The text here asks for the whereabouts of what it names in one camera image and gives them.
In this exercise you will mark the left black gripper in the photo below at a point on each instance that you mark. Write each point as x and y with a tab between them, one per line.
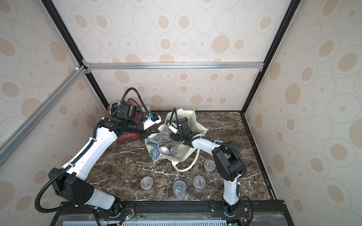
151	130

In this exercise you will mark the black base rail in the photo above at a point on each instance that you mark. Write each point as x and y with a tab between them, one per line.
183	213

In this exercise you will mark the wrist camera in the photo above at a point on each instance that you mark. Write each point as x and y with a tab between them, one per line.
151	120
178	126

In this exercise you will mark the cream canvas tote bag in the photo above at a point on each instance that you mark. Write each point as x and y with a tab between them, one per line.
154	142

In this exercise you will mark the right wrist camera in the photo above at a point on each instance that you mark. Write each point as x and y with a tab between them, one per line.
178	126

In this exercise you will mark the horizontal aluminium frame bar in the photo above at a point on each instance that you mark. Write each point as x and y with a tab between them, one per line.
182	65

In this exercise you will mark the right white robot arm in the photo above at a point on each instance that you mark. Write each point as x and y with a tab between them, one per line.
229	163

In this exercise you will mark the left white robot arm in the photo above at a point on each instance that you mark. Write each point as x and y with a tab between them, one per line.
69	181

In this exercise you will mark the seed jar in bag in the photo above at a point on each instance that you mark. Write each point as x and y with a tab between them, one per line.
164	150
174	151
165	134

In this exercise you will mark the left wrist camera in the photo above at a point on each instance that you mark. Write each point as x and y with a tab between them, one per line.
151	120

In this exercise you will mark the clear seed jar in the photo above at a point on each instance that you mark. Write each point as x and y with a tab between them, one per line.
199	183
179	189
146	183
209	166

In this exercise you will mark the left diagonal aluminium bar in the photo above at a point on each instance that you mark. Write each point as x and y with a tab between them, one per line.
18	136

